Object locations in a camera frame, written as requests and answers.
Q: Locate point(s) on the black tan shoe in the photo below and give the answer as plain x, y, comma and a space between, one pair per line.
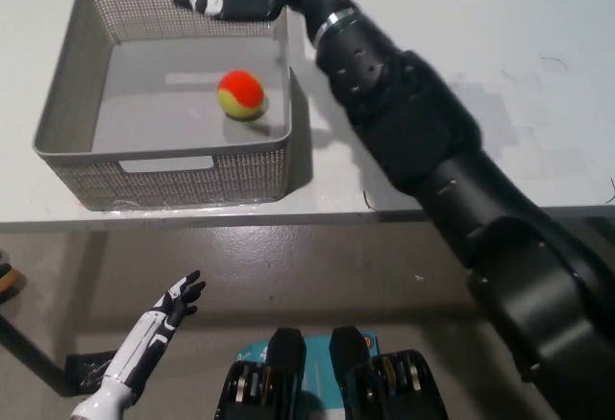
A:
8, 283

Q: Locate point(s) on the yellow orange tennis ball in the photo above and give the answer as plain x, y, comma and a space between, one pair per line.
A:
240, 91

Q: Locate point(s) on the grey perforated plastic basket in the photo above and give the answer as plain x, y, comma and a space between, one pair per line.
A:
192, 184

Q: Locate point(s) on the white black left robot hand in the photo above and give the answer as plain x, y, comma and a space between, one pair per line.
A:
149, 333

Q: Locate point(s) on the black table leg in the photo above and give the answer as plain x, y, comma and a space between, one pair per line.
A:
29, 355

